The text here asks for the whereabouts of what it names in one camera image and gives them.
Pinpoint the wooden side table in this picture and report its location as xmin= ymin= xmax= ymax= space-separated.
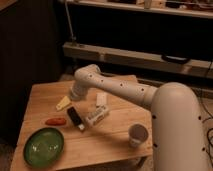
xmin=10 ymin=81 xmax=152 ymax=171

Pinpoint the green glass plate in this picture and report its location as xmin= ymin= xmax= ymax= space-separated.
xmin=23 ymin=127 xmax=64 ymax=168

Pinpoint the metal pole stand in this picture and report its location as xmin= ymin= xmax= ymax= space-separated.
xmin=64 ymin=0 xmax=81 ymax=46

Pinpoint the low wooden shelf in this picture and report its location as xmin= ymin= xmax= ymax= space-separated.
xmin=63 ymin=42 xmax=213 ymax=79

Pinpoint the red chili pepper toy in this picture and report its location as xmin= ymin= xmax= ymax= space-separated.
xmin=45 ymin=118 xmax=66 ymax=126

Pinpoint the white labelled tube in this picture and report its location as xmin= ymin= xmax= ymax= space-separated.
xmin=85 ymin=105 xmax=109 ymax=126

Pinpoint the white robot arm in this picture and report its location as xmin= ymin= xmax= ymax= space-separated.
xmin=69 ymin=64 xmax=209 ymax=171

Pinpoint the small white block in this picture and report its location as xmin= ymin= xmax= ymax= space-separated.
xmin=96 ymin=93 xmax=107 ymax=107

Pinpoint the upper wooden shelf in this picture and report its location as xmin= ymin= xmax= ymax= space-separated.
xmin=57 ymin=0 xmax=213 ymax=20

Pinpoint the cream wedge gripper finger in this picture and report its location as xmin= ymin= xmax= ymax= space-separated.
xmin=56 ymin=96 xmax=71 ymax=111

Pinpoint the black handle on shelf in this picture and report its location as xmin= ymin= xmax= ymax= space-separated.
xmin=161 ymin=55 xmax=190 ymax=64

